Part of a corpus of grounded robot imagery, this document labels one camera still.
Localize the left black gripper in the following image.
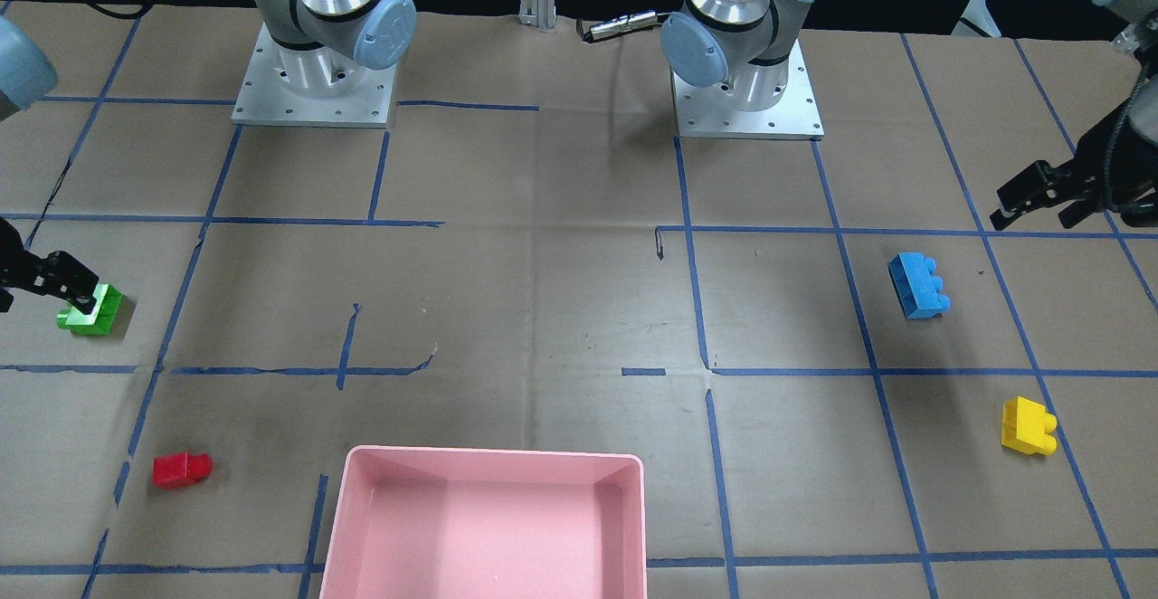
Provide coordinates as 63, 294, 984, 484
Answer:
990, 102, 1157, 231

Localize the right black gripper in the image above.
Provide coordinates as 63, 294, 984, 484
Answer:
1, 219, 100, 315

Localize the green toy block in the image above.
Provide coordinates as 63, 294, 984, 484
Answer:
54, 284, 124, 337

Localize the blue toy block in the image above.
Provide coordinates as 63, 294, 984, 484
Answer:
887, 253, 951, 321

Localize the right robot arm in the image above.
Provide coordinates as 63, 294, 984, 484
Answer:
1, 0, 417, 316

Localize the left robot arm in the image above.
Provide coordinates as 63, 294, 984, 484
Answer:
660, 0, 1157, 231

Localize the pink plastic box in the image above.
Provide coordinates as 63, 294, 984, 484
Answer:
321, 445, 648, 598

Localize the red toy block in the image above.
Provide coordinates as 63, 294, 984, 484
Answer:
151, 452, 214, 490

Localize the yellow toy block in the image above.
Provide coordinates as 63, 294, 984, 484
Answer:
1001, 396, 1058, 456

